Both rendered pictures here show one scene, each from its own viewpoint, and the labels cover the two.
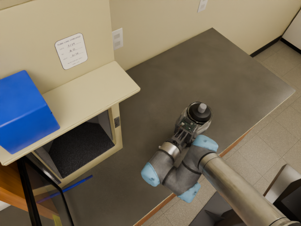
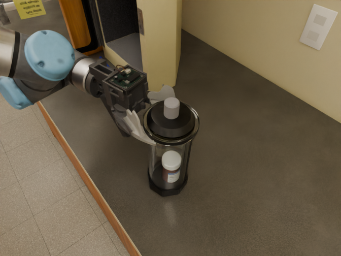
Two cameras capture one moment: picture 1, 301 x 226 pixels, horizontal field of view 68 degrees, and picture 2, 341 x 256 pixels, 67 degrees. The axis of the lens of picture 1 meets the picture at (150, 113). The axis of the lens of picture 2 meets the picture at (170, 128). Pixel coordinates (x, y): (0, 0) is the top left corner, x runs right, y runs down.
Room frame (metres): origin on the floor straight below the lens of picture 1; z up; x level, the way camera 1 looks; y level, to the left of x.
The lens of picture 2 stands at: (0.55, -0.54, 1.52)
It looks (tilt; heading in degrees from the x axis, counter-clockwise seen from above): 48 degrees down; 96
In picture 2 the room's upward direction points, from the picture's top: straight up
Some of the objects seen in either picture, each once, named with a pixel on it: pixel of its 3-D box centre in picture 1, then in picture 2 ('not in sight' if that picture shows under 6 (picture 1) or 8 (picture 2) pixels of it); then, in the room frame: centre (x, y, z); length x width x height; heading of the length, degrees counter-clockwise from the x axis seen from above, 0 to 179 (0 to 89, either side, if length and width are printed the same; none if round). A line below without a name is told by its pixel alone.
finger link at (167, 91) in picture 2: (185, 112); (168, 97); (0.50, -0.14, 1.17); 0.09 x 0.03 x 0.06; 173
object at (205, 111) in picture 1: (200, 110); (171, 114); (0.52, -0.20, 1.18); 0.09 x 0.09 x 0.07
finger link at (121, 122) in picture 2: (194, 133); (127, 117); (0.43, -0.19, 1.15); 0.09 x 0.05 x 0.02; 124
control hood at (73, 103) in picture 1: (72, 115); not in sight; (0.26, 0.18, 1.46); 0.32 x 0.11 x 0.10; 134
